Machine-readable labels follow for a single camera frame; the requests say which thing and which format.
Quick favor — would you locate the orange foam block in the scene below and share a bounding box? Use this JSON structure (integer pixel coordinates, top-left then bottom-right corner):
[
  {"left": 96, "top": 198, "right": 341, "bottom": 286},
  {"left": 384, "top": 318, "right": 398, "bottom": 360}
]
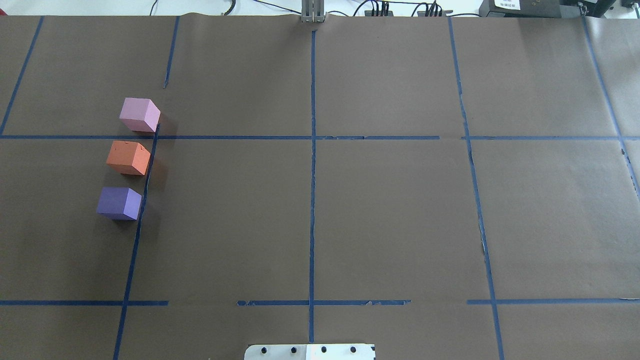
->
[{"left": 105, "top": 140, "right": 151, "bottom": 176}]

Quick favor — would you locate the light pink foam block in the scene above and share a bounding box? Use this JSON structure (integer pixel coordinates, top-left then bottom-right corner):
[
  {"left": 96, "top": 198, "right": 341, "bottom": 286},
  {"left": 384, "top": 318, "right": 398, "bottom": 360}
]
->
[{"left": 119, "top": 97, "right": 162, "bottom": 133}]

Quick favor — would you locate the dark purple foam block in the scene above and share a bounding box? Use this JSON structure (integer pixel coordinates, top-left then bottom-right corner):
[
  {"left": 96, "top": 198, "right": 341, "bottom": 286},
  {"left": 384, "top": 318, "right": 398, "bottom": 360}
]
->
[{"left": 96, "top": 187, "right": 142, "bottom": 221}]

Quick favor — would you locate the black power strip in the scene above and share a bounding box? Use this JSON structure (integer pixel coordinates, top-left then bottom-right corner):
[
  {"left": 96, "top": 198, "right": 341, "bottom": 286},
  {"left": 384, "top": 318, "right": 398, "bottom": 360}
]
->
[{"left": 352, "top": 0, "right": 453, "bottom": 18}]

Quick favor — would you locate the black computer box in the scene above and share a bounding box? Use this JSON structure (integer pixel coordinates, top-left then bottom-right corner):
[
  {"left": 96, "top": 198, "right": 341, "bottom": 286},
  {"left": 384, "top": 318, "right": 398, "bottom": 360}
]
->
[{"left": 478, "top": 0, "right": 616, "bottom": 19}]

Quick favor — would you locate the aluminium frame post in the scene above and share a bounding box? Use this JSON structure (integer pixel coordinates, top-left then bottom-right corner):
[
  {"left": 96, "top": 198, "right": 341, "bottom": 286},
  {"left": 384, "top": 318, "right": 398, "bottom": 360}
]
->
[{"left": 301, "top": 0, "right": 326, "bottom": 24}]

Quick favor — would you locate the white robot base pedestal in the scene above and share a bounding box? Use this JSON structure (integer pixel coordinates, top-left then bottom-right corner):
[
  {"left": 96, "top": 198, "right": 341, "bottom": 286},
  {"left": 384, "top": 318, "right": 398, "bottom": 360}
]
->
[{"left": 243, "top": 343, "right": 377, "bottom": 360}]

